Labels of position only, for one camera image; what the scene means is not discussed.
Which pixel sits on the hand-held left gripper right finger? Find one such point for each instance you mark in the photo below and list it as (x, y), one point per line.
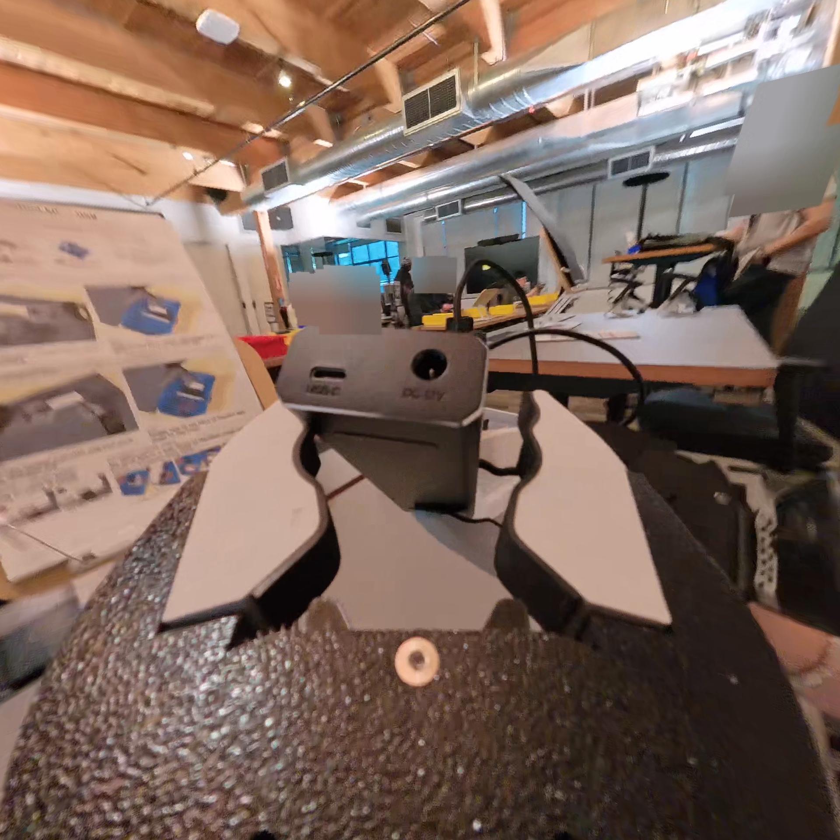
(584, 525)

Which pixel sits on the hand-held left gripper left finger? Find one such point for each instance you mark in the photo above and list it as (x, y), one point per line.
(249, 525)

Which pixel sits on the person's right forearm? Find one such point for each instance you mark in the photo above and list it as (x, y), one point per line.
(781, 630)

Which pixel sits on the black office chair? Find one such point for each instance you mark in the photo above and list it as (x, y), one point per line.
(709, 413)

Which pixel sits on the wooden display board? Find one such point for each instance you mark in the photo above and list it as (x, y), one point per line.
(256, 374)

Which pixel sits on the red plastic bin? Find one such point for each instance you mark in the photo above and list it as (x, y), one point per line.
(262, 344)

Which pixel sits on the grey desk with wood edge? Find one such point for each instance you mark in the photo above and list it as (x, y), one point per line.
(656, 341)

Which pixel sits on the yellow plastic bin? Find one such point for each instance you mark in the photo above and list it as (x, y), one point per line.
(512, 308)
(446, 320)

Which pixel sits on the black monitor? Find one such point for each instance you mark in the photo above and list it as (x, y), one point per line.
(499, 262)

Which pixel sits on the raised wooden desk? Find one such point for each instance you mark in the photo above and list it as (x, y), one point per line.
(656, 254)

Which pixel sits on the printed instruction sheet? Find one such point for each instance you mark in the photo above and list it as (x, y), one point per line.
(131, 262)

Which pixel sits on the black bag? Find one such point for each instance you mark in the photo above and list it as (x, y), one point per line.
(676, 241)

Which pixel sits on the white ceiling sensor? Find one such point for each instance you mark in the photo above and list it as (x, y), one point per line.
(216, 26)

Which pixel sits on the silver ceiling duct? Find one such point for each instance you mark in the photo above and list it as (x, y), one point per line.
(525, 92)

